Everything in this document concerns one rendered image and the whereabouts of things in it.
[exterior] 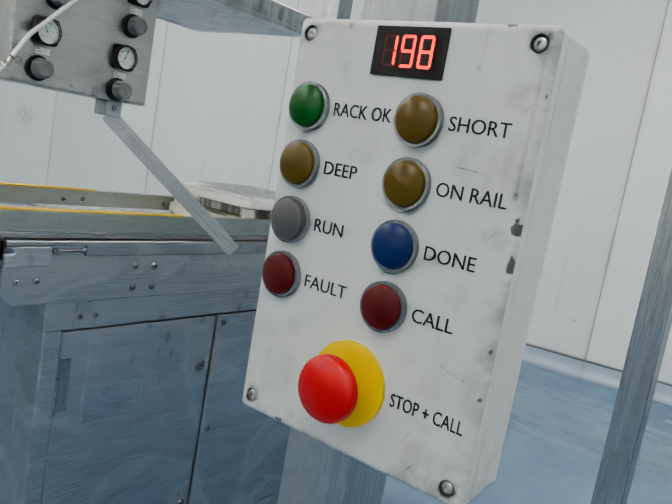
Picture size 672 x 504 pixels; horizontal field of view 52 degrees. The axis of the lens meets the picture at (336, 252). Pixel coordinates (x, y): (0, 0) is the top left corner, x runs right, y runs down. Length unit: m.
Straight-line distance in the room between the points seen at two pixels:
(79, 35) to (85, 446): 0.71
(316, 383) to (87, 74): 0.75
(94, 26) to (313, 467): 0.73
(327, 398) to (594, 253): 3.81
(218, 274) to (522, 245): 1.01
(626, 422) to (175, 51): 4.72
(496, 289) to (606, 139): 3.82
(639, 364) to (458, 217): 1.20
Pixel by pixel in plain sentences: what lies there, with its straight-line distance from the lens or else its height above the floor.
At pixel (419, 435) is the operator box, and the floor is 0.86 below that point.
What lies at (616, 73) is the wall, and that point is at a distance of 4.23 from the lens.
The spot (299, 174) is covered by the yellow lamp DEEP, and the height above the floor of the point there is 0.99.
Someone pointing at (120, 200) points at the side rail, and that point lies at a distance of 1.49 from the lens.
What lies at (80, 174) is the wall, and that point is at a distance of 6.31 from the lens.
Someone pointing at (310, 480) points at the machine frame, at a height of 0.76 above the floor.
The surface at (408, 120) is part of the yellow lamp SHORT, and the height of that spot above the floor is 1.03.
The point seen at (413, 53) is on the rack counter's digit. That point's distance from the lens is 0.40.
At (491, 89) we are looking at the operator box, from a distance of 0.38.
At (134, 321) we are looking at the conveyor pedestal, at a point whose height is 0.65.
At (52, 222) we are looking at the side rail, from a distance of 1.09.
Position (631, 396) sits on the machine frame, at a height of 0.62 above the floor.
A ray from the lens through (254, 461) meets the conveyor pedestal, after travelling 1.70.
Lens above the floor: 1.00
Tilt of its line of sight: 8 degrees down
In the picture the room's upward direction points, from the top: 10 degrees clockwise
